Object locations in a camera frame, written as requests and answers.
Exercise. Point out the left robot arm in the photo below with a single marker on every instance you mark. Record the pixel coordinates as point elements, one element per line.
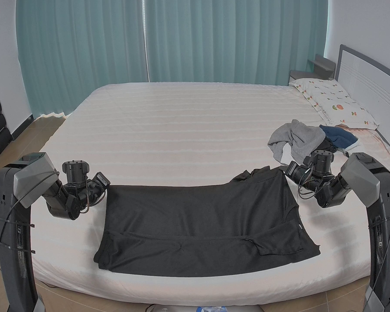
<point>13,239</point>

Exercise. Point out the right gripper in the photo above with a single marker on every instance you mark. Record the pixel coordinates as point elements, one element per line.
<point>299,172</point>

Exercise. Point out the pile of clothes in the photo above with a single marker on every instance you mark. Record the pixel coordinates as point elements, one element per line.
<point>302,138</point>

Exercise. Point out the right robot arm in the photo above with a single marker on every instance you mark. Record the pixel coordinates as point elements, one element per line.
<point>380,239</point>

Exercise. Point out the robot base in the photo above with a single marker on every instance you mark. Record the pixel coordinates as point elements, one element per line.
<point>182,308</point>

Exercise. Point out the white printed pillow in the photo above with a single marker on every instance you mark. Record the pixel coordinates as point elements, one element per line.
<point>334,102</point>

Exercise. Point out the black T-shirt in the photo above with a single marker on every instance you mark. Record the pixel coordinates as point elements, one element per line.
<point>198,219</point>

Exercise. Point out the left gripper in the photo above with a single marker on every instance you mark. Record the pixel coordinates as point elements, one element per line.
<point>97,190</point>

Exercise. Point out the bed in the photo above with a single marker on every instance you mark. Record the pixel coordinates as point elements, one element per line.
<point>182,125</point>

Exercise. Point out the blue-green curtain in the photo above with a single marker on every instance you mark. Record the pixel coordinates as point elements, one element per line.
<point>234,28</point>
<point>81,44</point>

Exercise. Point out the grey bedside table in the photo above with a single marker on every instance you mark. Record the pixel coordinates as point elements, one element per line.
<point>321,63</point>

